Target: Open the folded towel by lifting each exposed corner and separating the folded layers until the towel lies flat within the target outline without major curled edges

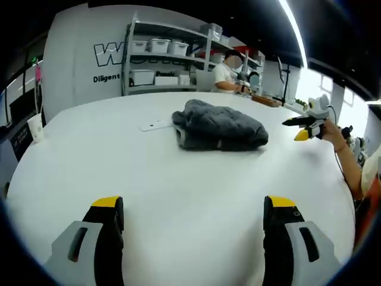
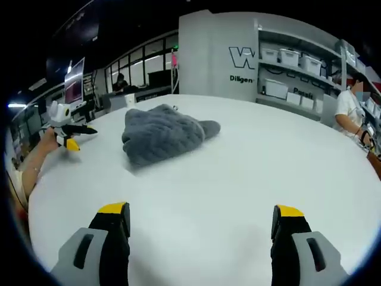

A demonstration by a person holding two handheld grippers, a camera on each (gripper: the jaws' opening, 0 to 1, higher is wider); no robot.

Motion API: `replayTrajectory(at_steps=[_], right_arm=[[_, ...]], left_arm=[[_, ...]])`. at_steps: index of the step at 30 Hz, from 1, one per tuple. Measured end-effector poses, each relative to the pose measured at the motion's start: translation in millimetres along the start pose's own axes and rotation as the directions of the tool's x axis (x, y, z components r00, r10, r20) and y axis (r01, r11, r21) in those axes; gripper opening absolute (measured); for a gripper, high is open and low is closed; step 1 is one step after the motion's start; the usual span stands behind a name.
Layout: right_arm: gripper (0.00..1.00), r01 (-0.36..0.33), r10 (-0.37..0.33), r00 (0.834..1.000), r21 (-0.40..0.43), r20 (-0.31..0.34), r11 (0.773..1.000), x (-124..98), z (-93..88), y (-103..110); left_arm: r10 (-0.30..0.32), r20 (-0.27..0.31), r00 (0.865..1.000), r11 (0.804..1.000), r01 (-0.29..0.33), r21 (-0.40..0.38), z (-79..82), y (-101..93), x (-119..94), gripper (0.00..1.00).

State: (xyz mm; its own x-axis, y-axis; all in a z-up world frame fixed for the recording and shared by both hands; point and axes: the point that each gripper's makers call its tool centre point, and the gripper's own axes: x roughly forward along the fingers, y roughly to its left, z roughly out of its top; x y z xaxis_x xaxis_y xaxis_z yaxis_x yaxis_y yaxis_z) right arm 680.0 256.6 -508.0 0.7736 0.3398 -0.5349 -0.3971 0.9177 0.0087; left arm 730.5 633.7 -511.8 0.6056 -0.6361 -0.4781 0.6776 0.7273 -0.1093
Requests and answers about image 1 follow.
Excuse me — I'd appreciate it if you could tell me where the black sign board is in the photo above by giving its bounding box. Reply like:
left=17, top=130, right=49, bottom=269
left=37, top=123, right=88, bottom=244
left=10, top=124, right=32, bottom=150

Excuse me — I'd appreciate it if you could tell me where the grey metal shelf unit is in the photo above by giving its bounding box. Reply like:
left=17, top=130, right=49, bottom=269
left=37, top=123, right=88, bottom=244
left=120, top=20, right=266, bottom=97

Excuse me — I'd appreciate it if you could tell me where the white paper cup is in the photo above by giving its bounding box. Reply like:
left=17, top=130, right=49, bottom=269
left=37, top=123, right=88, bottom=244
left=26, top=114, right=46, bottom=144

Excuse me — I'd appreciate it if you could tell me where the person's right hand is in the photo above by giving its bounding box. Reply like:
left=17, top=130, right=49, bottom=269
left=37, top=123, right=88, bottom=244
left=321, top=119, right=343, bottom=147

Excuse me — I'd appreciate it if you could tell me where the grey chair back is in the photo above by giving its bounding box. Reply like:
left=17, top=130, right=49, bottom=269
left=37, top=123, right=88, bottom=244
left=195, top=69, right=217, bottom=92

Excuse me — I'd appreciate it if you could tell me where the person's orange clothing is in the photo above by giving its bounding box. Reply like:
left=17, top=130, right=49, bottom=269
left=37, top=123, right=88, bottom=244
left=353, top=175, right=381, bottom=250

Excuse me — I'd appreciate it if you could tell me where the group of white storage bins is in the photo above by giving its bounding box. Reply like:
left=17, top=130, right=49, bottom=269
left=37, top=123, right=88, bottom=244
left=130, top=23, right=230, bottom=88

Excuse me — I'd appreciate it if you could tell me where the person's cream shirt sleeve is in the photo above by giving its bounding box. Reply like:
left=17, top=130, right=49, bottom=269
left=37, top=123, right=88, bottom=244
left=359, top=154, right=381, bottom=193

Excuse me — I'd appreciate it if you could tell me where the wooden tray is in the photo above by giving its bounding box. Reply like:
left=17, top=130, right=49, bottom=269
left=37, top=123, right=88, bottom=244
left=251, top=94, right=283, bottom=108

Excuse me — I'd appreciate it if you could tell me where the white flat plastic tag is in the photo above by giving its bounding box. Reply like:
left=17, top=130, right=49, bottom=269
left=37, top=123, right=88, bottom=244
left=139, top=119, right=172, bottom=132

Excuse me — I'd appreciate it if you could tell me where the black monitor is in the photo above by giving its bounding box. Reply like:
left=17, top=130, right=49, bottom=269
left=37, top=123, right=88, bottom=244
left=8, top=88, right=40, bottom=123

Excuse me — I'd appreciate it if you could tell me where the ceiling light strip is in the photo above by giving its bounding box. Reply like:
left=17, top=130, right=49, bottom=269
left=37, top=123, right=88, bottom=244
left=278, top=0, right=309, bottom=69

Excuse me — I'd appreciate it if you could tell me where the grey towel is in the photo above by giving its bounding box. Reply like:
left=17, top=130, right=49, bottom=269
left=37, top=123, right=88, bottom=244
left=171, top=99, right=269, bottom=152

